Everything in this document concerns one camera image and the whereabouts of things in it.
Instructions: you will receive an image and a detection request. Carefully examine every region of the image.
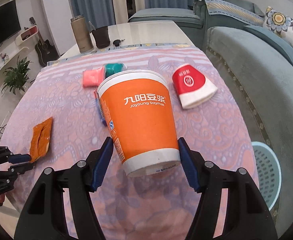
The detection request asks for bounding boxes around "orange snack wrapper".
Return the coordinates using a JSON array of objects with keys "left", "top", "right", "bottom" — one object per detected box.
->
[{"left": 29, "top": 117, "right": 53, "bottom": 163}]

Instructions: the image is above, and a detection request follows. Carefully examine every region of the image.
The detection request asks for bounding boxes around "blue small card box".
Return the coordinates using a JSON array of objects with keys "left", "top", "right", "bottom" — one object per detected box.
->
[{"left": 93, "top": 90, "right": 107, "bottom": 127}]

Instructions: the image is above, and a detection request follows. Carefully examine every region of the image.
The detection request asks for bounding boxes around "red white paper cup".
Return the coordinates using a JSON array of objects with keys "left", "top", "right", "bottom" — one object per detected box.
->
[{"left": 172, "top": 64, "right": 218, "bottom": 109}]

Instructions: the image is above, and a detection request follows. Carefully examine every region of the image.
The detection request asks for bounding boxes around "orange soymilk paper cup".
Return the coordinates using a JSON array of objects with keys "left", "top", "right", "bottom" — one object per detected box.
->
[{"left": 97, "top": 69, "right": 181, "bottom": 177}]

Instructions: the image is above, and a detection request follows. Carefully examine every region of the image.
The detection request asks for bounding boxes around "light blue trash basket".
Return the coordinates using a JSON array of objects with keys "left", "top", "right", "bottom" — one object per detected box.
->
[{"left": 252, "top": 141, "right": 282, "bottom": 211}]

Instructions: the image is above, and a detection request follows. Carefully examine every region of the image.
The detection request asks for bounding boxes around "pink patterned table cloth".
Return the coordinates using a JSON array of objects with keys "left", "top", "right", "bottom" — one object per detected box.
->
[{"left": 0, "top": 43, "right": 260, "bottom": 240}]

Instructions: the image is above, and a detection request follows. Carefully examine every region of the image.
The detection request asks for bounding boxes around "green potted plant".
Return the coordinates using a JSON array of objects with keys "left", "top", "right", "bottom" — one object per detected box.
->
[{"left": 1, "top": 57, "right": 31, "bottom": 95}]

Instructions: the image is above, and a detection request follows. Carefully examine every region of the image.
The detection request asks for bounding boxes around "white tv cabinet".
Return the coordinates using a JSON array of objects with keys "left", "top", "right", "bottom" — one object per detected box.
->
[{"left": 0, "top": 25, "right": 39, "bottom": 75}]

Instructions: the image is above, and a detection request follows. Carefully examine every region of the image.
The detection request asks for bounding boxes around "black acoustic guitar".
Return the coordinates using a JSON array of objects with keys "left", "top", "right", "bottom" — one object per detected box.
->
[{"left": 35, "top": 31, "right": 59, "bottom": 67}]

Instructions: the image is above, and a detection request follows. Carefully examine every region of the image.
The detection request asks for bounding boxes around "pink clay packet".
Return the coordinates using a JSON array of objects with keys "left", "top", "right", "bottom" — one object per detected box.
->
[{"left": 83, "top": 66, "right": 106, "bottom": 87}]

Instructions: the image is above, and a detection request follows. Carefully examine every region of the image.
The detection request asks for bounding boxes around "teal fabric sofa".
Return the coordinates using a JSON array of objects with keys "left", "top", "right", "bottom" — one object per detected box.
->
[{"left": 194, "top": 5, "right": 293, "bottom": 239}]

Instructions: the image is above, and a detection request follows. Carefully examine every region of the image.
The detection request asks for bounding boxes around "black television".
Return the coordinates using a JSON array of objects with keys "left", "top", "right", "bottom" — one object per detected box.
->
[{"left": 0, "top": 0, "right": 21, "bottom": 45}]

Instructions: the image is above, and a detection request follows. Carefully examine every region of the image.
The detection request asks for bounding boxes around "teal clay packet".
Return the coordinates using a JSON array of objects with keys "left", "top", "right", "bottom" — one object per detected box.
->
[{"left": 104, "top": 63, "right": 127, "bottom": 78}]

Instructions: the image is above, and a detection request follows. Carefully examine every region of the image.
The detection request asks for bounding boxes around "gold metal thermos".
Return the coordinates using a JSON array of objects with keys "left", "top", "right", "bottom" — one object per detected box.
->
[{"left": 71, "top": 15, "right": 93, "bottom": 53}]

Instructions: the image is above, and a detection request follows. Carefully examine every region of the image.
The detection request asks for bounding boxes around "dark brown cup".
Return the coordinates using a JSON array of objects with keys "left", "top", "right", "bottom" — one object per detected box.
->
[{"left": 91, "top": 26, "right": 111, "bottom": 49}]

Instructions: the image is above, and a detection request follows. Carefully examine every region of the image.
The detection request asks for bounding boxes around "black car key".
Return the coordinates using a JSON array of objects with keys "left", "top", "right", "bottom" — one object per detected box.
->
[{"left": 113, "top": 39, "right": 124, "bottom": 47}]

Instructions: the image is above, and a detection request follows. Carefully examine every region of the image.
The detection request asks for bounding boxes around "floral long pillow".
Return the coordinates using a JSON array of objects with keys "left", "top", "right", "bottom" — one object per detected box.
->
[{"left": 263, "top": 7, "right": 293, "bottom": 48}]

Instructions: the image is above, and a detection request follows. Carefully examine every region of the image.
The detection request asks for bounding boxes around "white air conditioner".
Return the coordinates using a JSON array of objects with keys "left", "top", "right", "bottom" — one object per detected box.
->
[{"left": 42, "top": 0, "right": 76, "bottom": 55}]

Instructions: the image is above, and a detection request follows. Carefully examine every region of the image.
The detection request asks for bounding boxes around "teal sofa chaise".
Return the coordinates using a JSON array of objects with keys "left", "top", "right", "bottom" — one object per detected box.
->
[{"left": 129, "top": 8, "right": 204, "bottom": 49}]

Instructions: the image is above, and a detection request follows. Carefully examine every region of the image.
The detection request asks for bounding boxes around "striped sofa armrest cover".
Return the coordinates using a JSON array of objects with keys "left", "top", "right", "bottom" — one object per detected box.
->
[{"left": 193, "top": 0, "right": 265, "bottom": 26}]

